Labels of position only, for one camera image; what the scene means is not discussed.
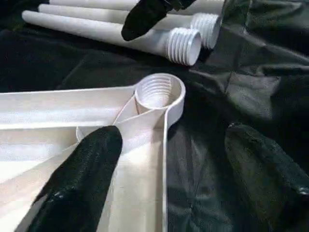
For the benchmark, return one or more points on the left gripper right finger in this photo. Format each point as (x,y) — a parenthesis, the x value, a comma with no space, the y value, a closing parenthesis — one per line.
(270,188)

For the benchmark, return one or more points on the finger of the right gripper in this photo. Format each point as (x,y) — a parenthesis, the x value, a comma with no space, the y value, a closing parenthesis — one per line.
(142,19)

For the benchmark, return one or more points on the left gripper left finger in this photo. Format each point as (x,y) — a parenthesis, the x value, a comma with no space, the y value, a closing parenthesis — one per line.
(82,188)

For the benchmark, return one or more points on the white plastic table leg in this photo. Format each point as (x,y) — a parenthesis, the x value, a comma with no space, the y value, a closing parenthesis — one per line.
(87,29)
(207,29)
(207,6)

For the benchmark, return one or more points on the black mat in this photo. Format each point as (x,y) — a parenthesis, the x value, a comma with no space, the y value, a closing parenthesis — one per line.
(231,87)

